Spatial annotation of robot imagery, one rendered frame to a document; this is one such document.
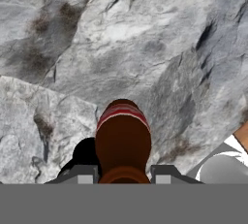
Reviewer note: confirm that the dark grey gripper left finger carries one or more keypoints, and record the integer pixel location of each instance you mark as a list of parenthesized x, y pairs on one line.
[(80, 173)]

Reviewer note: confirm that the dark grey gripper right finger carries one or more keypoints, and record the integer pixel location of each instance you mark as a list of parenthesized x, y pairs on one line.
[(165, 173)]

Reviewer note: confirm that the brown bottle with red band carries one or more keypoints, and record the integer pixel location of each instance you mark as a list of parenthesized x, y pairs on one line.
[(123, 139)]

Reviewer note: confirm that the grey and white bottle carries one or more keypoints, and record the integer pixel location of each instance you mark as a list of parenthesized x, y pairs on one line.
[(223, 166)]

